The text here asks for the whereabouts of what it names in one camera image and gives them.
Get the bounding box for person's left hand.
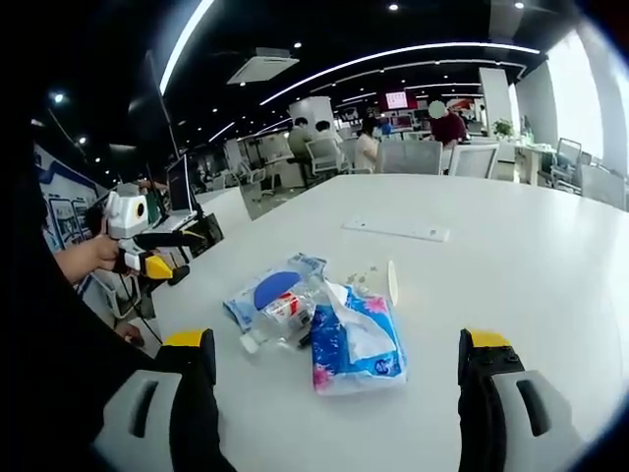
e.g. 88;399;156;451
72;234;122;283

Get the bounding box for blue white display banner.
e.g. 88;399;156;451
30;142;115;257

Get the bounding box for open laptop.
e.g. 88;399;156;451
146;153;199;231

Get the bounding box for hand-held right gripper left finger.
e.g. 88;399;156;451
91;327;238;472

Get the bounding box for white plastic spoon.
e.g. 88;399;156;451
386;260;401;303

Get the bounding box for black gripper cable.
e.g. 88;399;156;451
116;268;164;346

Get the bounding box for long curved ceiling light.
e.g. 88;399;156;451
158;0;217;94
258;41;542;107

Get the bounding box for green potted plant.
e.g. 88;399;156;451
491;118;515;143

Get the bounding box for white mesh office chair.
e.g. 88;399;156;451
303;136;346;184
376;141;444;176
447;144;501;179
548;138;584;191

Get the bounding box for person's dark clothing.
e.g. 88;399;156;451
0;115;166;472

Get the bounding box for blue white wipes packet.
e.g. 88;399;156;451
222;252;328;333

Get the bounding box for ceiling air conditioner vent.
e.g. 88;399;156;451
226;46;301;87

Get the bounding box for clear plastic bottle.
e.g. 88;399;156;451
239;274;341;356

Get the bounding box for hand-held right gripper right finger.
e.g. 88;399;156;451
456;327;587;472

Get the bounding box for blue floral tissue pack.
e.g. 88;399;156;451
311;281;409;397

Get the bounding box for white tabletop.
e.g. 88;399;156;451
92;172;629;472

